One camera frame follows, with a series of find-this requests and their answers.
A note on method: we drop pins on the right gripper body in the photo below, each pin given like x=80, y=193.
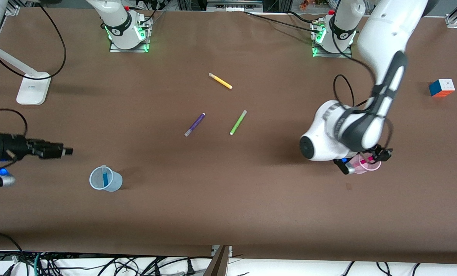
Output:
x=15, y=147

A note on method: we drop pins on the pink marker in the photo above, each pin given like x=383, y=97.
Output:
x=364, y=161

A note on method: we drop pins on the blue marker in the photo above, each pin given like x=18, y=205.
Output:
x=105, y=178

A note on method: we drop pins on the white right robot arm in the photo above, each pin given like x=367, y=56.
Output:
x=117, y=15

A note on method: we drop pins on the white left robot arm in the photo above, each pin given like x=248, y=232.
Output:
x=385, y=30

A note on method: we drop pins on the pink plastic cup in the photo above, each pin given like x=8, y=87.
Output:
x=370, y=169

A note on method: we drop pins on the white desk lamp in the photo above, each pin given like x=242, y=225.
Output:
x=32, y=90

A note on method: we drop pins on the blue plastic cup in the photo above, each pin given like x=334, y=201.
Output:
x=115, y=184

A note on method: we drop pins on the colourful puzzle cube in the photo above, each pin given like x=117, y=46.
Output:
x=441, y=88

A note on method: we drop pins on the green marker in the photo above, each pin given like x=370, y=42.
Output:
x=238, y=122

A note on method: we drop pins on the purple marker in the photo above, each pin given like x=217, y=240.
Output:
x=195, y=124

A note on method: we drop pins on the yellow marker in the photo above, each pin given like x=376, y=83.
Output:
x=220, y=81

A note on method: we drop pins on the black power plug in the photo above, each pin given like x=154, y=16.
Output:
x=190, y=268

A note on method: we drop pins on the dark table leg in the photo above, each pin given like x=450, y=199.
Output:
x=216, y=264

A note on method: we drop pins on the grey metal box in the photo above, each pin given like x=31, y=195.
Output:
x=234, y=4

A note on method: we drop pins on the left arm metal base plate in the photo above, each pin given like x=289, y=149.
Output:
x=347, y=55

